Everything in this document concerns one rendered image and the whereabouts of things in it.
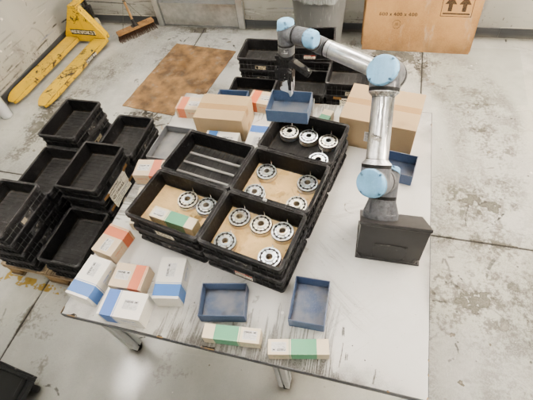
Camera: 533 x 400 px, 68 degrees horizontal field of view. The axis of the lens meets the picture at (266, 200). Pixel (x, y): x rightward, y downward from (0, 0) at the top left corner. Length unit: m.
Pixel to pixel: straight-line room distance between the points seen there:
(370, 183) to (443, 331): 1.27
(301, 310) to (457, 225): 1.53
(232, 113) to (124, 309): 1.21
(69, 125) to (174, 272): 1.83
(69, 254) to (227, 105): 1.38
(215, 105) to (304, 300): 1.27
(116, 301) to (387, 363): 1.16
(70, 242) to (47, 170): 0.64
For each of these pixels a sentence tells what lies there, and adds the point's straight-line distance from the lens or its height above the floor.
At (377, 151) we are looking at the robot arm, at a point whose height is 1.22.
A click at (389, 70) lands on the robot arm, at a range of 1.57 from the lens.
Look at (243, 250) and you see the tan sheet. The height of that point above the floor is 0.83.
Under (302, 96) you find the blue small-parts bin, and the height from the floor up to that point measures 1.11.
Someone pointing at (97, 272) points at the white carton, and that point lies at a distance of 2.00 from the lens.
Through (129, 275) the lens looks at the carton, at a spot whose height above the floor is 0.77.
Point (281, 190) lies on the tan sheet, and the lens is 1.94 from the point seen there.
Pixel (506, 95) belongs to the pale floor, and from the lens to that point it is 4.05.
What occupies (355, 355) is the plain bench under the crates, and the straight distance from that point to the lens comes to 1.72.
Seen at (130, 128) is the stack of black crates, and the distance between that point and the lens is 3.26.
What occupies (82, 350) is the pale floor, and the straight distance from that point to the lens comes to 2.81.
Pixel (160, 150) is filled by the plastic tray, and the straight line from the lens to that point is 2.49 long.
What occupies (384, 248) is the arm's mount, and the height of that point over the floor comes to 0.81.
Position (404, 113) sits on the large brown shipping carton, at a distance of 2.25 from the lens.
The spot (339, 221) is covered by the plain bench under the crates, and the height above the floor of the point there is 0.70.
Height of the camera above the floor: 2.35
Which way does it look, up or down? 52 degrees down
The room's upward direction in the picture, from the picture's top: 10 degrees counter-clockwise
